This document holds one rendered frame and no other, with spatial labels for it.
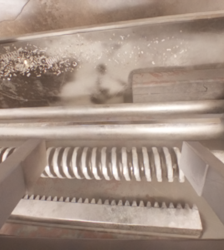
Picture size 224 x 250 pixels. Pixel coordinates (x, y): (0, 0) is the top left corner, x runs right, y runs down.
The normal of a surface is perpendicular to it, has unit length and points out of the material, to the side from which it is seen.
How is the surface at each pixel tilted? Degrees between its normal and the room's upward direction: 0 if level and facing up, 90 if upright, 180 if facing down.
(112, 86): 0
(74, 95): 0
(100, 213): 90
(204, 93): 0
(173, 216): 90
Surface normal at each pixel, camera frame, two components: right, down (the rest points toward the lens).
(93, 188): -0.13, -0.76
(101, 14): -0.12, 0.65
